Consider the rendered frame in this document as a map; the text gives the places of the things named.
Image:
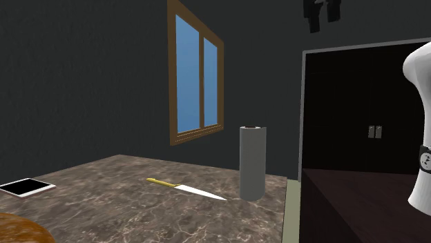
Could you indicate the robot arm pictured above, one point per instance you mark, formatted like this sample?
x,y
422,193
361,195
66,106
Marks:
x,y
425,188

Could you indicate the white tablet with black screen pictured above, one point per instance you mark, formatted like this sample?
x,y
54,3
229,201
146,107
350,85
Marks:
x,y
25,187

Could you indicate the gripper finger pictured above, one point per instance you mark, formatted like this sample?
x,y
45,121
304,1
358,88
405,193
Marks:
x,y
334,11
314,20

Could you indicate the brown mottled round object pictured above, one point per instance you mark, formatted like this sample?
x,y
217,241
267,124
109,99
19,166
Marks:
x,y
20,230

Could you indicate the brown-framed window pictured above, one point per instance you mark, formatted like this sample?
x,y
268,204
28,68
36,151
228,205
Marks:
x,y
188,77

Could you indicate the grey paper towel roll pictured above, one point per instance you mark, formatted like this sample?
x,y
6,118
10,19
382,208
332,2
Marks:
x,y
252,165

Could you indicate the grey-framed dark doorway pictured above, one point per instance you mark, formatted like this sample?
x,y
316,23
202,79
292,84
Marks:
x,y
350,107

